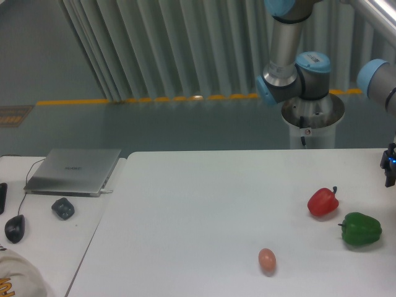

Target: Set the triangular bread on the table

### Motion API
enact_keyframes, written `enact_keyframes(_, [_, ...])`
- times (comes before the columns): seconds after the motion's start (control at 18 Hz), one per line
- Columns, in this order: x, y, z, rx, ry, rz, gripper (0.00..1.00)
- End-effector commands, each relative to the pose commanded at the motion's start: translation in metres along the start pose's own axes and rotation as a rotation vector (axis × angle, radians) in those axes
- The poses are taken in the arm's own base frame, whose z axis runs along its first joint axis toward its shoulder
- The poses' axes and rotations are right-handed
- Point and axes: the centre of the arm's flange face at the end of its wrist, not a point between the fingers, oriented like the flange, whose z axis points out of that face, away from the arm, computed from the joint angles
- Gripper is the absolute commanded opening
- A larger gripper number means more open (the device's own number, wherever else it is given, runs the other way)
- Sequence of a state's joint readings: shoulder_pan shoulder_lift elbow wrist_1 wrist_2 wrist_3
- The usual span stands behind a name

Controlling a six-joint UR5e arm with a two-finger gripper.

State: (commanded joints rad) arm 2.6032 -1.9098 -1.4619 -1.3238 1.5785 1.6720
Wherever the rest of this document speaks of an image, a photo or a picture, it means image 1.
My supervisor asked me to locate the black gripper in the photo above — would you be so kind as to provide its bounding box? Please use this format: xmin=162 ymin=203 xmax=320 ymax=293
xmin=380 ymin=142 xmax=396 ymax=187

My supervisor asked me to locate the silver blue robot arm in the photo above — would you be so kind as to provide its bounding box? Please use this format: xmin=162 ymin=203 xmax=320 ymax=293
xmin=256 ymin=1 xmax=395 ymax=187

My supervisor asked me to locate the green bell pepper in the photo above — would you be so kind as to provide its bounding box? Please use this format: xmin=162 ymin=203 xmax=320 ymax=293
xmin=338 ymin=212 xmax=382 ymax=246

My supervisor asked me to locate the red bell pepper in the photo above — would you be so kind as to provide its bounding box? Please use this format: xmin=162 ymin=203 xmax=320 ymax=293
xmin=307 ymin=186 xmax=339 ymax=217

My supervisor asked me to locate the brown egg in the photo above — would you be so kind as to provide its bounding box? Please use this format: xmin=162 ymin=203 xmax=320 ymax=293
xmin=258 ymin=248 xmax=277 ymax=273

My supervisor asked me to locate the white pleated curtain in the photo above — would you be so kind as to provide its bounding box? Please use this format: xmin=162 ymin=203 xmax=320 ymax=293
xmin=60 ymin=1 xmax=395 ymax=101

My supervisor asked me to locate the white plug in laptop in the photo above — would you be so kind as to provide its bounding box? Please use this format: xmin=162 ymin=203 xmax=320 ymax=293
xmin=100 ymin=188 xmax=114 ymax=195

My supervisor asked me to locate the silver closed laptop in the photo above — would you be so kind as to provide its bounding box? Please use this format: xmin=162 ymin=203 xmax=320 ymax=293
xmin=24 ymin=148 xmax=121 ymax=197

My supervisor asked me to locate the small black plastic object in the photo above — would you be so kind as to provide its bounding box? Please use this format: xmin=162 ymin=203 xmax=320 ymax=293
xmin=51 ymin=197 xmax=75 ymax=220

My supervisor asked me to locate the black computer mouse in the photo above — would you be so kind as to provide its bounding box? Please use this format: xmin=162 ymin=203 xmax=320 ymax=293
xmin=4 ymin=215 xmax=25 ymax=244

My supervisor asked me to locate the black phone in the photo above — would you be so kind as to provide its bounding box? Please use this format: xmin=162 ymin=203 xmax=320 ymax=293
xmin=0 ymin=183 xmax=7 ymax=214

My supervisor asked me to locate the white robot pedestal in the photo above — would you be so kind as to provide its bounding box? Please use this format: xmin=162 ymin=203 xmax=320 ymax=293
xmin=281 ymin=93 xmax=345 ymax=149

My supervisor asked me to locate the black pedestal cable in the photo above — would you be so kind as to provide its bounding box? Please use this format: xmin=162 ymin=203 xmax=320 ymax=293
xmin=298 ymin=116 xmax=308 ymax=150

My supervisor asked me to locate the black mouse cable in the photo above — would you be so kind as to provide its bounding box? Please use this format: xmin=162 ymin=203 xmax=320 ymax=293
xmin=17 ymin=156 xmax=47 ymax=217

